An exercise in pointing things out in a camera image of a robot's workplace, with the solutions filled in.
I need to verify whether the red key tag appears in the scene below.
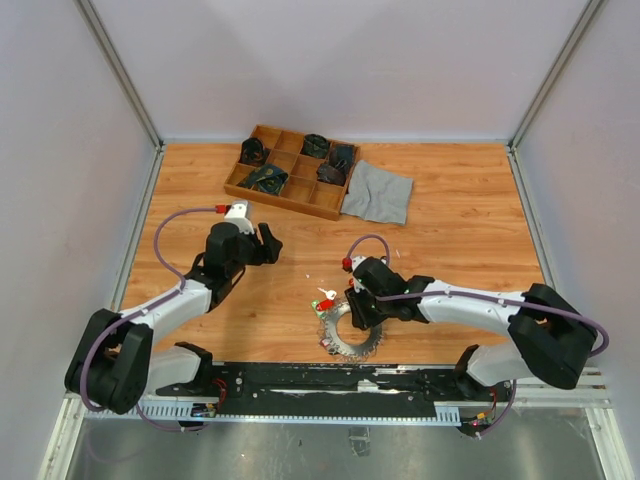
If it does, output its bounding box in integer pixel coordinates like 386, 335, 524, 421
318, 288, 337, 311

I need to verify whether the green key tag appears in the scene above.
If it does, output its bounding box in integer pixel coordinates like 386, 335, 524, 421
311, 300, 325, 318

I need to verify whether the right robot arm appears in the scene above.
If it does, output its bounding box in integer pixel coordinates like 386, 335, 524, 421
342, 256, 608, 400

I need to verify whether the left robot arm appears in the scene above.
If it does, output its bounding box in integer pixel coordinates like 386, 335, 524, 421
64, 222, 283, 414

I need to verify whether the blue patterned tie front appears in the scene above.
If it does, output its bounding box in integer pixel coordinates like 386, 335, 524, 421
238, 164, 289, 196

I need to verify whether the wooden divided tray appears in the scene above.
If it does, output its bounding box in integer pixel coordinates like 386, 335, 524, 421
224, 124, 360, 220

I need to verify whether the rolled dark tie back left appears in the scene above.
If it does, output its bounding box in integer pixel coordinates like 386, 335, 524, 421
239, 137, 270, 167

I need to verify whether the rolled dark tie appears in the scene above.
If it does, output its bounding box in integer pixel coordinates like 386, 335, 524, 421
328, 143, 356, 175
239, 137, 270, 167

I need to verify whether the rolled purple tie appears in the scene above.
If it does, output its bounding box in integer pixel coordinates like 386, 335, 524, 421
316, 162, 346, 187

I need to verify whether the rolled green tie back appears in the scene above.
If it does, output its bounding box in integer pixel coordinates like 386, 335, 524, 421
301, 134, 331, 159

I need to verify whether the grey folded cloth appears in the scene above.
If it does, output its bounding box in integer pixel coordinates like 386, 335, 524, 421
341, 160, 414, 225

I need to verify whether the rolled dark tie right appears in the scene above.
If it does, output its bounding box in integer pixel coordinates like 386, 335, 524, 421
328, 143, 356, 175

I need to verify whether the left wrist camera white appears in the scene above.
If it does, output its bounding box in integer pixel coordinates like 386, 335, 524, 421
224, 200, 255, 235

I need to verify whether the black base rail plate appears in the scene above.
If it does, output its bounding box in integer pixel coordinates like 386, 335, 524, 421
156, 362, 511, 412

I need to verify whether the slotted grey cable duct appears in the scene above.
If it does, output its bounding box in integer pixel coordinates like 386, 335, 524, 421
134, 398, 461, 426

